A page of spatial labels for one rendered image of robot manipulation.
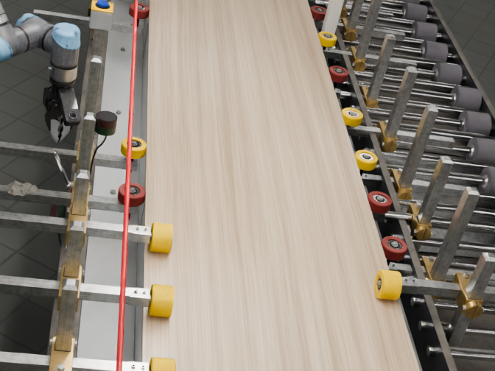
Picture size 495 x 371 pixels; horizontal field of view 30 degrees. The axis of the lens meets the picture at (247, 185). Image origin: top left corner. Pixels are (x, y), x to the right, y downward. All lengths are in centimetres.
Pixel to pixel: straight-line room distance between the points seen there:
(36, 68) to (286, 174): 242
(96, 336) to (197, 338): 44
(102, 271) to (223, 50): 114
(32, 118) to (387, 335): 266
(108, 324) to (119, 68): 151
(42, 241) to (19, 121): 92
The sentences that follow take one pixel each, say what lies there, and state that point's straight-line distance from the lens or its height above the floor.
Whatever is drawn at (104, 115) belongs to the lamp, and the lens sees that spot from 266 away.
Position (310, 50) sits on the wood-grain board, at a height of 90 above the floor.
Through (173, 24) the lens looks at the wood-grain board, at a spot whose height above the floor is 90.
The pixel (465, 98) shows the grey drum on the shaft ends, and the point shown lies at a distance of 395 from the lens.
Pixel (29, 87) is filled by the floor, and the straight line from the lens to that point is 495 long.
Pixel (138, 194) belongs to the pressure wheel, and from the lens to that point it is 274.
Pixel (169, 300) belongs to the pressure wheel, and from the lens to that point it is 231.
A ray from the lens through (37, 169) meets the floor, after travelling 434.
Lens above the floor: 253
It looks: 34 degrees down
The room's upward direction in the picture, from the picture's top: 14 degrees clockwise
